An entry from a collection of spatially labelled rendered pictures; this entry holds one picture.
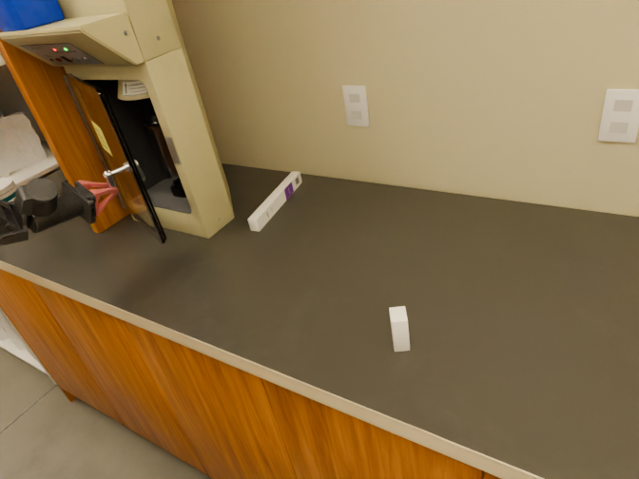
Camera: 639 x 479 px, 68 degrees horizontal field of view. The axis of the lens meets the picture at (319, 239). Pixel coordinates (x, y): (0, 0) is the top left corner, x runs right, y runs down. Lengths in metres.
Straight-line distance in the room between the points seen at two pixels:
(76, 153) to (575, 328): 1.29
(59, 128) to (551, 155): 1.25
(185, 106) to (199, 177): 0.18
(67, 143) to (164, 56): 0.43
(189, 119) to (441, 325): 0.76
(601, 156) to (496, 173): 0.23
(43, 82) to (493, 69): 1.11
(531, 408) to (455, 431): 0.12
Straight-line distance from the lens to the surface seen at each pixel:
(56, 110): 1.46
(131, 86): 1.27
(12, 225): 1.13
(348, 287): 1.03
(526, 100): 1.21
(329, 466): 1.16
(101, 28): 1.10
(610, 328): 0.97
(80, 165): 1.50
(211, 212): 1.31
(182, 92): 1.21
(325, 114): 1.43
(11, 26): 1.30
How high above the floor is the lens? 1.60
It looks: 34 degrees down
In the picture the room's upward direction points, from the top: 11 degrees counter-clockwise
